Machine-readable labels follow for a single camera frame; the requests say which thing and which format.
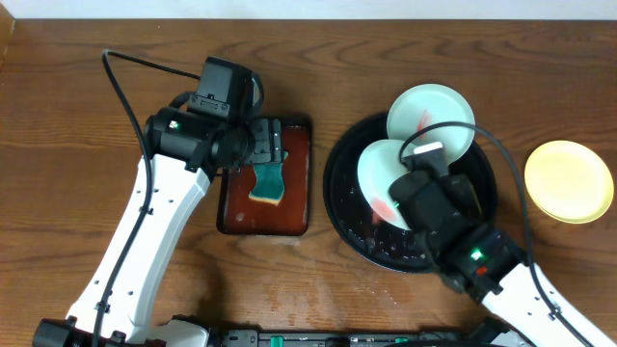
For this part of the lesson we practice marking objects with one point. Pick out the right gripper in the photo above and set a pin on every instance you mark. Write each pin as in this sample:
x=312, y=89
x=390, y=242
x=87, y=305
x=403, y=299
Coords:
x=466, y=193

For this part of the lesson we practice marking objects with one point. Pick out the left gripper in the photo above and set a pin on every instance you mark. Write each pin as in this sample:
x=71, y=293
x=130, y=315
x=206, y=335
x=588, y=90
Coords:
x=270, y=137

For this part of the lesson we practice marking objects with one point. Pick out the pale green plate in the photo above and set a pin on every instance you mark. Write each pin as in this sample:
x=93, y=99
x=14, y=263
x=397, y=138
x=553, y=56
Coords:
x=378, y=168
x=429, y=104

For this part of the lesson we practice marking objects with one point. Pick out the green yellow sponge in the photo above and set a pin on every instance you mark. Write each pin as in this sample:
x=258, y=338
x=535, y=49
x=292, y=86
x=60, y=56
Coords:
x=269, y=184

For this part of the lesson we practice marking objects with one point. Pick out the yellow plate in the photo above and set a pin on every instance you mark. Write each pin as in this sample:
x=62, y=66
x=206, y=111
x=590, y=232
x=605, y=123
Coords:
x=569, y=182

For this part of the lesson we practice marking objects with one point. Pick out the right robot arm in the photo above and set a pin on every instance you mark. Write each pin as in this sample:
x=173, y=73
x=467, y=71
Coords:
x=471, y=256

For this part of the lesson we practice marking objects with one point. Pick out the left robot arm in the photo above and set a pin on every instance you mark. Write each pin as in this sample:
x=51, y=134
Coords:
x=174, y=174

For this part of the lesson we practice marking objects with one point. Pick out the round black tray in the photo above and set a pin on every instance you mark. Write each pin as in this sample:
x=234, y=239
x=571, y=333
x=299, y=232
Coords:
x=356, y=222

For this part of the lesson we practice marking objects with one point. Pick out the rectangular black red tray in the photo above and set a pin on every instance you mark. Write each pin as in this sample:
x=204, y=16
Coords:
x=238, y=215

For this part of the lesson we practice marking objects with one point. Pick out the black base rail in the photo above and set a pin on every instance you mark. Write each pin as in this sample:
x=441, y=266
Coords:
x=308, y=338

